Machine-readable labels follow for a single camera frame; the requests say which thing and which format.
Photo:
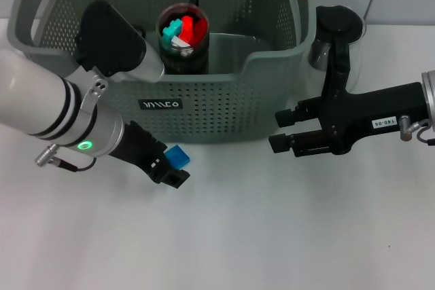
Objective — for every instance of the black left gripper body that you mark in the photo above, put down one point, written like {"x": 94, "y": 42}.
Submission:
{"x": 139, "y": 147}

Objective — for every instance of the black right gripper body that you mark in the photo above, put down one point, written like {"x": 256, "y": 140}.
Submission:
{"x": 370, "y": 110}

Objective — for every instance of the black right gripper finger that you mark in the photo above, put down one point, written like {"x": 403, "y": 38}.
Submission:
{"x": 306, "y": 145}
{"x": 287, "y": 118}

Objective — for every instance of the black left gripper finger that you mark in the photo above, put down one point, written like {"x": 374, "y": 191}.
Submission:
{"x": 158, "y": 172}
{"x": 176, "y": 179}

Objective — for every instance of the blue toy brick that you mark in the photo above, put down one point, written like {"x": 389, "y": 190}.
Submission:
{"x": 178, "y": 157}

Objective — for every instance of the teal toy brick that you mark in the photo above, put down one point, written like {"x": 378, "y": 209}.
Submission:
{"x": 171, "y": 31}

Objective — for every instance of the bright red toy brick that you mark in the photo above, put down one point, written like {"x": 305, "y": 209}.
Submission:
{"x": 187, "y": 26}

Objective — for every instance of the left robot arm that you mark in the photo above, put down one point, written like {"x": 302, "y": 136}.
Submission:
{"x": 40, "y": 100}

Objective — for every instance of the grey perforated storage basket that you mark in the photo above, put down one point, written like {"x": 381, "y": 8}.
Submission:
{"x": 217, "y": 106}

